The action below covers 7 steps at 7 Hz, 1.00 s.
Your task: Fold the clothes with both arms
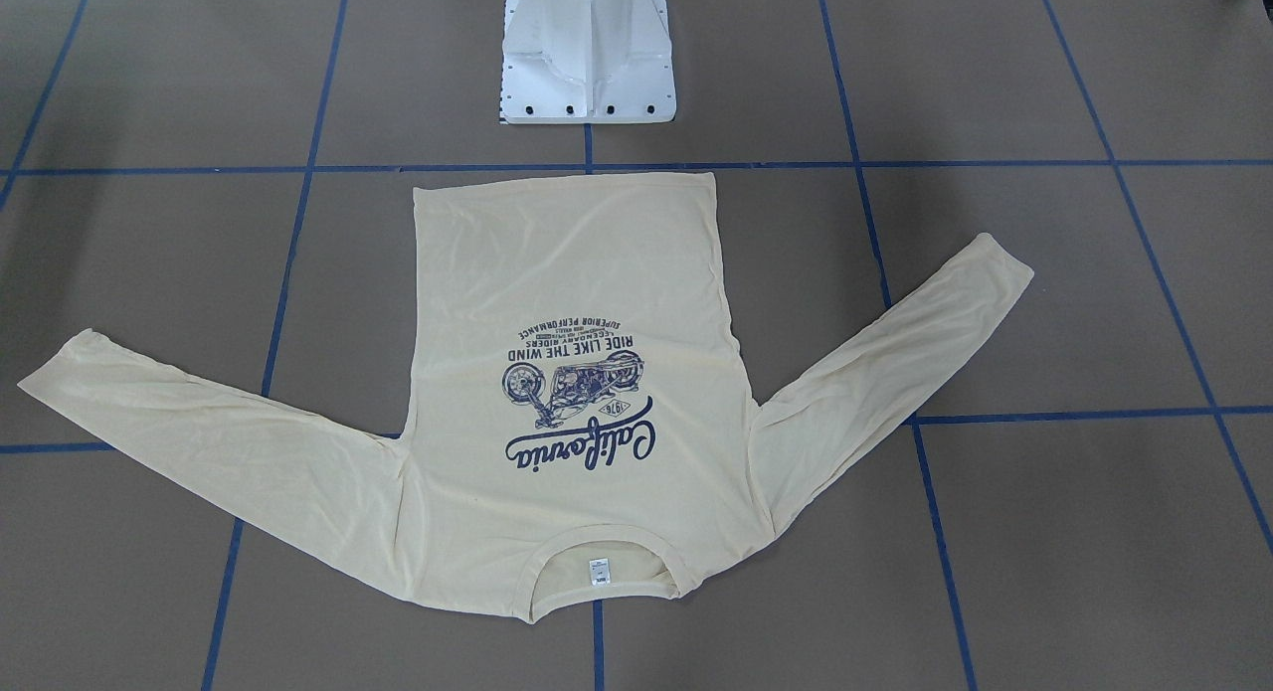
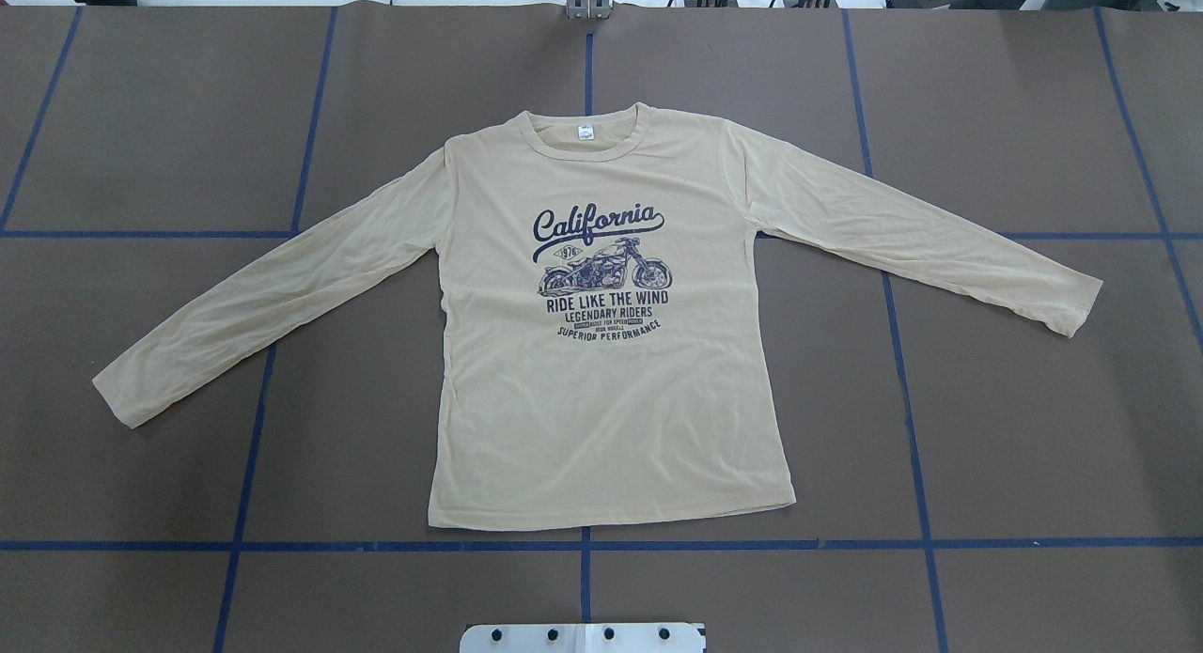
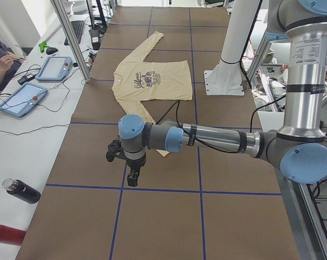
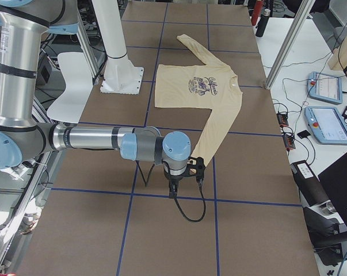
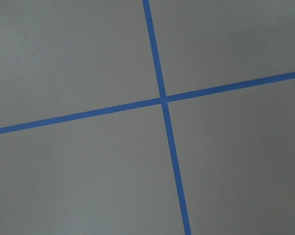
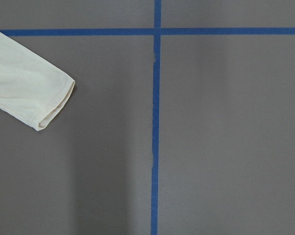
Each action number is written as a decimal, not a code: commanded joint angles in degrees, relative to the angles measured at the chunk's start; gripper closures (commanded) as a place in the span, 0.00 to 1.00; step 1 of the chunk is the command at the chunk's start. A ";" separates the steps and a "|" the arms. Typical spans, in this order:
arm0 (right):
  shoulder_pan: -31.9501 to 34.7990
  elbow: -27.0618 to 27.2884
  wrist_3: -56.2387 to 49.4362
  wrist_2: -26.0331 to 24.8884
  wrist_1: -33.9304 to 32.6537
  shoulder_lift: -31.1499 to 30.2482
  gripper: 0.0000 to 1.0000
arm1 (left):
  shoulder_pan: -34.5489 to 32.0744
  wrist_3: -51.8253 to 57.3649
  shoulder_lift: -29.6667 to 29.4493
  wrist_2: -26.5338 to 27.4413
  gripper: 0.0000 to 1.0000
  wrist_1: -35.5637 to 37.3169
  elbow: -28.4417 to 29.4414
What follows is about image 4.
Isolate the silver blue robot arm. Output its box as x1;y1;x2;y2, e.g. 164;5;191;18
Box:
0;1;193;198

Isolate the white plastic chair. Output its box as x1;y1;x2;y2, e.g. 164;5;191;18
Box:
47;52;93;124

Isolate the beige long sleeve shirt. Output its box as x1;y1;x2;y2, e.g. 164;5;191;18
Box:
155;34;242;164

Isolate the lower blue teach pendant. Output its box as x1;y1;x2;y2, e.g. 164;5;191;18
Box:
304;106;347;145

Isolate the upper orange circuit board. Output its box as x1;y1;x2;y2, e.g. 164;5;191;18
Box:
276;112;289;128

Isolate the orange circuit board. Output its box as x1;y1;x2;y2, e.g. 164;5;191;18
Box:
276;112;289;128
283;132;296;151

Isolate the upper blue teach pendant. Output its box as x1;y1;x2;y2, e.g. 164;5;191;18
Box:
307;71;343;105

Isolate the aluminium frame post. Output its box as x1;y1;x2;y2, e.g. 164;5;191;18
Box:
265;0;315;90

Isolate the blue teach pendant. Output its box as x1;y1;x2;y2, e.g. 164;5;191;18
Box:
307;71;343;105
304;106;347;145

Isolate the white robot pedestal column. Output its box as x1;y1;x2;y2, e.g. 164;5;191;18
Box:
92;0;144;95

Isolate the brown cylinder device with label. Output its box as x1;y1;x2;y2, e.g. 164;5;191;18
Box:
290;160;330;206

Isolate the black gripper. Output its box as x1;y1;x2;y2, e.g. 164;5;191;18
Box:
169;177;180;199

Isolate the black computer monitor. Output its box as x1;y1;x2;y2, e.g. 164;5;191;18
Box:
318;153;347;226

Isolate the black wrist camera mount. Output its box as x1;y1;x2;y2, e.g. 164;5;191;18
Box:
163;156;205;183

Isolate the black water bottle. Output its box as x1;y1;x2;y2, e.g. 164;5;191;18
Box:
256;9;271;37

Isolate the lower orange circuit board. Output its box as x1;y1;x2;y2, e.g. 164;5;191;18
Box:
283;132;296;151

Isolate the red water bottle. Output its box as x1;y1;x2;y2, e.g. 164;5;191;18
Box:
251;0;264;26

